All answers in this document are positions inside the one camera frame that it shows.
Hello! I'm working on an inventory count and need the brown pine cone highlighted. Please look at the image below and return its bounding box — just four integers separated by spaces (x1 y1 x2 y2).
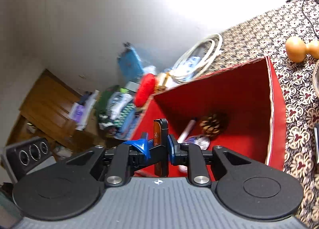
200 113 228 139

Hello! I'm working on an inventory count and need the blue white marker pen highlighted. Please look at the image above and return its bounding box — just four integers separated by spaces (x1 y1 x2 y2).
177 119 197 144

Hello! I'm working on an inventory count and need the correction tape dispenser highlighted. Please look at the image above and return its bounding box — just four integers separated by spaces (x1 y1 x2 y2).
184 135 210 150

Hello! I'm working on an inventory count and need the pile of folded clothes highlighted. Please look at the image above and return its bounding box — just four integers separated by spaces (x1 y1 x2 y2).
95 85 136 139

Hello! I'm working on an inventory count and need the wooden cabinet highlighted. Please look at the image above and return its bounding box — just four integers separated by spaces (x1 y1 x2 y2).
7 69 103 152

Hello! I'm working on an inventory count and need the red plush cushion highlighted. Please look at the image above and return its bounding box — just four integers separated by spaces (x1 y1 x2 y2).
134 73 156 108

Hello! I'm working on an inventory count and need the blue gift bag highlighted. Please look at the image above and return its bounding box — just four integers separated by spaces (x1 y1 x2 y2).
117 42 144 82

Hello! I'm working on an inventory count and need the red brocade cardboard box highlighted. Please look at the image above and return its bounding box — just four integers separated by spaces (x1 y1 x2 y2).
132 57 286 170

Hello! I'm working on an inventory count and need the floral patterned tablecloth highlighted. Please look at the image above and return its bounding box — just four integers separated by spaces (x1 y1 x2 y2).
207 0 318 228

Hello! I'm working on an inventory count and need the dark notebook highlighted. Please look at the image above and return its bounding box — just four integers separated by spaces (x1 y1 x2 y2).
314 124 319 164

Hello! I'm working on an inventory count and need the orange wooden gourd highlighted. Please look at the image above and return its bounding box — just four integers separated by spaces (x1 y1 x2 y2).
285 36 318 64

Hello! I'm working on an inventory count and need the white coiled cable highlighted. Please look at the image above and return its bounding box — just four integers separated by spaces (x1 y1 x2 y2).
167 33 224 83

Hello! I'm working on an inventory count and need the black adapter cable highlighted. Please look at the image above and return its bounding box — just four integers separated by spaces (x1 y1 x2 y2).
285 0 319 40

